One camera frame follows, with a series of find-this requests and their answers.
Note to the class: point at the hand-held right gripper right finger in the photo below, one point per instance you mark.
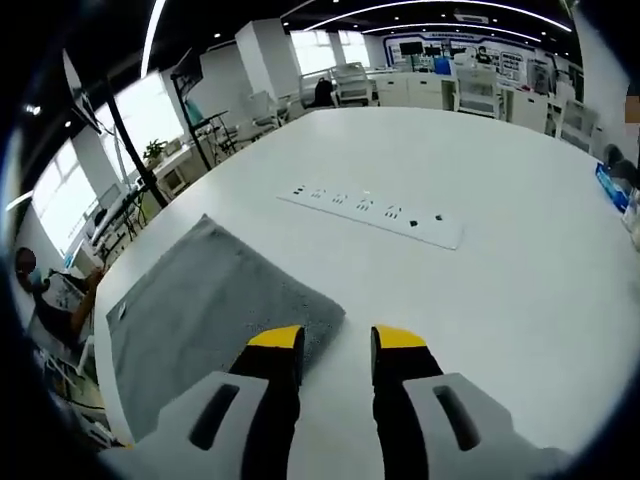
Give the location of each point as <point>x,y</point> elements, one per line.
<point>400,400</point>

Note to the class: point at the black backpack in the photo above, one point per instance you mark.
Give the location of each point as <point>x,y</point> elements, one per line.
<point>324,94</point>

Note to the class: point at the grey towel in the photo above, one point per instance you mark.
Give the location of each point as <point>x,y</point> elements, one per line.
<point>200,310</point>

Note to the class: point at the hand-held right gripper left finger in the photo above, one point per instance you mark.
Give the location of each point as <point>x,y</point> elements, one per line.
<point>275,400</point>

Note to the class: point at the blue packet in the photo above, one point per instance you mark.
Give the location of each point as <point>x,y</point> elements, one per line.
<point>612,185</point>

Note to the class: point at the small green plant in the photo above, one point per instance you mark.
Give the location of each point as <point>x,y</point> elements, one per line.
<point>155,152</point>

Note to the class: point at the white inset power strip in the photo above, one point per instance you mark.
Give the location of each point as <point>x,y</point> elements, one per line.
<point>370,216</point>

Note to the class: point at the black display stand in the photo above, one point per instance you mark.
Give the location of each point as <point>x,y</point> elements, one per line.
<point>197,110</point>

